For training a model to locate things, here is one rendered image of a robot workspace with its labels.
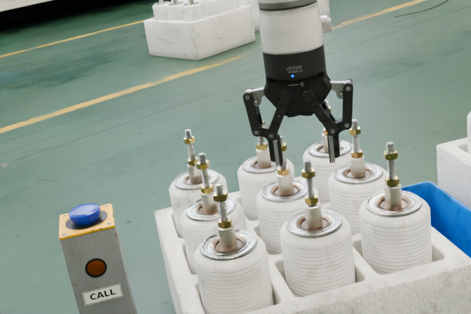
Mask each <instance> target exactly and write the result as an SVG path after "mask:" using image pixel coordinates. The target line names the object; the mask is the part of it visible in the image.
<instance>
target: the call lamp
mask: <svg viewBox="0 0 471 314"><path fill-rule="evenodd" d="M104 270H105V265H104V264H103V263H102V262H101V261H98V260H96V261H91V262H90V263H89V264H88V267H87V271H88V273H89V274H90V275H93V276H99V275H101V274H103V272H104Z"/></svg>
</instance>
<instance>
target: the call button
mask: <svg viewBox="0 0 471 314"><path fill-rule="evenodd" d="M100 212H101V211H100V207H99V205H97V204H94V203H85V204H81V205H78V206H76V207H74V208H73V209H71V211H70V212H69V219H70V220H71V221H72V222H74V223H75V224H76V225H79V226H82V225H86V224H91V223H93V222H94V221H96V220H97V219H98V217H99V216H98V215H99V214H100Z"/></svg>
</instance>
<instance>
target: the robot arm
mask: <svg viewBox="0 0 471 314"><path fill-rule="evenodd" d="M258 4H259V31H260V37H261V47H262V53H263V59H264V69H265V75H266V84H265V86H264V87H263V88H257V89H253V88H247V89H246V91H245V93H244V95H243V100H244V103H245V108H246V112H247V116H248V119H249V122H250V127H251V130H252V134H253V135H254V136H255V137H258V136H261V137H265V138H266V139H267V140H268V147H269V153H270V158H271V161H272V162H275V163H276V166H277V167H279V166H282V162H283V159H282V148H281V142H280V135H279V134H278V130H279V128H280V125H281V123H282V120H283V118H284V116H287V117H288V118H289V117H295V116H298V115H302V116H312V115H313V114H315V115H316V117H317V118H318V120H319V122H321V123H322V124H323V126H324V127H325V129H326V130H327V132H328V133H327V141H328V149H329V162H330V163H335V160H336V158H338V157H339V155H340V144H339V133H340V132H341V131H343V130H349V129H351V127H352V117H353V80H352V79H350V78H347V79H345V80H344V81H331V79H330V78H329V77H328V75H327V69H326V62H325V48H324V41H323V34H325V33H328V32H331V31H332V24H331V18H329V17H328V16H327V15H320V11H319V8H318V1H317V0H258ZM331 90H334V91H335V92H336V96H337V97H338V98H339V99H343V115H342V118H340V119H338V120H336V119H335V118H334V117H333V115H332V113H331V112H330V110H329V107H328V106H327V105H326V103H325V99H326V98H327V96H328V94H329V93H330V91H331ZM263 96H265V97H266V98H267V99H268V100H269V101H270V102H271V103H272V104H273V105H274V107H275V108H276V110H275V113H274V115H273V119H272V121H271V124H270V125H264V124H263V121H262V118H261V113H260V110H259V105H260V104H261V101H262V97H263Z"/></svg>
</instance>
